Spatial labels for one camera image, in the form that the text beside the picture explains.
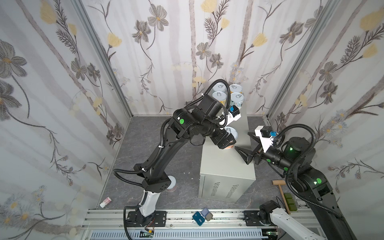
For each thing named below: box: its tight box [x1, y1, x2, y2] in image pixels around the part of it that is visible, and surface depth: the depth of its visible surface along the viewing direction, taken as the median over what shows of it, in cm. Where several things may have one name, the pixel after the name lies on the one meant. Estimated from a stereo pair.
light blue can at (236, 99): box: [230, 92, 245, 108], surface depth 76 cm
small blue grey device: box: [192, 208, 214, 226], surface depth 76 cm
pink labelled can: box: [165, 175, 177, 193], surface depth 83 cm
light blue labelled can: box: [212, 82, 228, 93], surface depth 81 cm
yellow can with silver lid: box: [212, 91, 227, 106], surface depth 76 cm
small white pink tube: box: [99, 196, 112, 209], surface depth 80 cm
